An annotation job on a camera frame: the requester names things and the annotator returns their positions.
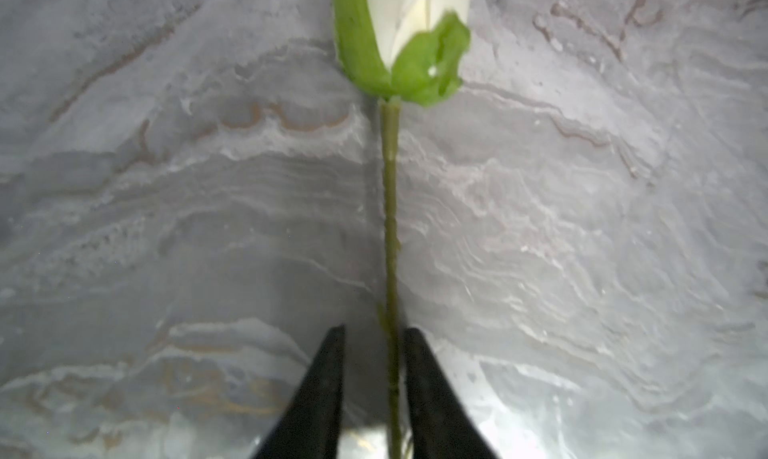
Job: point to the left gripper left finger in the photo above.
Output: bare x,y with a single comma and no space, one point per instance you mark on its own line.
311,424

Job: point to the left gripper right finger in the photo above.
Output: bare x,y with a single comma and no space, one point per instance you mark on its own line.
440,425

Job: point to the white rose flower stem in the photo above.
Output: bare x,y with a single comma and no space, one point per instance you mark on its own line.
397,52

